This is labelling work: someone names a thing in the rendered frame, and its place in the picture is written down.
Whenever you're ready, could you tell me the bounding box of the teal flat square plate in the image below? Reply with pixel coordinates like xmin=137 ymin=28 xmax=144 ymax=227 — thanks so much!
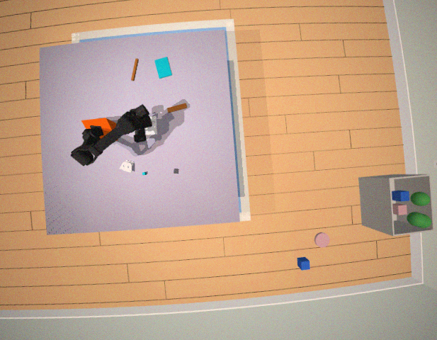
xmin=155 ymin=57 xmax=172 ymax=79

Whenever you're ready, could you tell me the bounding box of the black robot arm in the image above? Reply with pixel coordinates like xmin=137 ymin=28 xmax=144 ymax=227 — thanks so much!
xmin=71 ymin=104 xmax=152 ymax=166

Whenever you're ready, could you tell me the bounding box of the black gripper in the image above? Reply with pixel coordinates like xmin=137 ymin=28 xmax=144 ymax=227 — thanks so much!
xmin=134 ymin=126 xmax=147 ymax=142

